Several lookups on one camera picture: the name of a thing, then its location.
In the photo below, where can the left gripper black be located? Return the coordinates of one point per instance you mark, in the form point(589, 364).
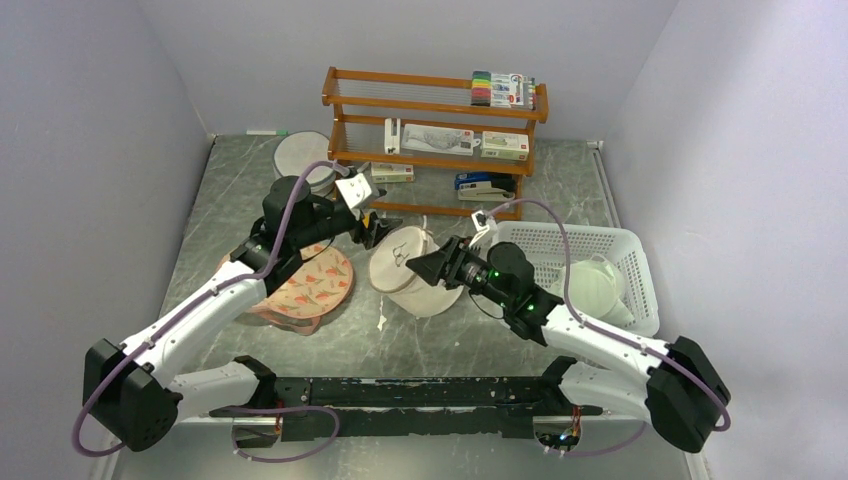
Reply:
point(378, 229)

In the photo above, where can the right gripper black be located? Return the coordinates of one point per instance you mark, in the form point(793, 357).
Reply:
point(445, 264)

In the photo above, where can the beige mesh laundry bag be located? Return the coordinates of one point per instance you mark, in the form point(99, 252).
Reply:
point(389, 275)

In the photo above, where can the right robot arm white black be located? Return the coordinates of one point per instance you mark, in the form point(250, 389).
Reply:
point(673, 386)

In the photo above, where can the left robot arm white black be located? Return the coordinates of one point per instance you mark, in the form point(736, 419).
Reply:
point(136, 389)

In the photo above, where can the pink floral bra bag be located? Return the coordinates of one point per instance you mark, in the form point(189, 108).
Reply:
point(310, 296)

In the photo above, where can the white mesh laundry bag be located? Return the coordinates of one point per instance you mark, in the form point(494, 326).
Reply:
point(299, 150)

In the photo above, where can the green white box lower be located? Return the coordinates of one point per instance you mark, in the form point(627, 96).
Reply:
point(386, 173)

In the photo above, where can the green white box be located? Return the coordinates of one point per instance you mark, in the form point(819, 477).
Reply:
point(505, 146)
point(386, 173)

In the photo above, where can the beige stapler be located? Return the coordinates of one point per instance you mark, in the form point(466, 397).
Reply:
point(485, 195)

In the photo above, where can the orange wooden shelf rack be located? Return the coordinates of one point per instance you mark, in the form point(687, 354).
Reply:
point(478, 131)

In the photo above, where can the clear packaged item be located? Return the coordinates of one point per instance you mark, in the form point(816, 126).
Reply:
point(439, 140)

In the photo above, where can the blue stapler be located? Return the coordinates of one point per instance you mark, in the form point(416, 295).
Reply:
point(501, 181)

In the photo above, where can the white plastic basket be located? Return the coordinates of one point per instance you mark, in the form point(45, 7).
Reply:
point(613, 254)

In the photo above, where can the green white box upper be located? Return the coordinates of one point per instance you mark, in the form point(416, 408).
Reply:
point(505, 146)

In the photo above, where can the marker pen set pack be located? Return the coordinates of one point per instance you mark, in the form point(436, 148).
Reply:
point(503, 90)

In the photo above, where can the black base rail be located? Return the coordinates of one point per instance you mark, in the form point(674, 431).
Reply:
point(316, 407)

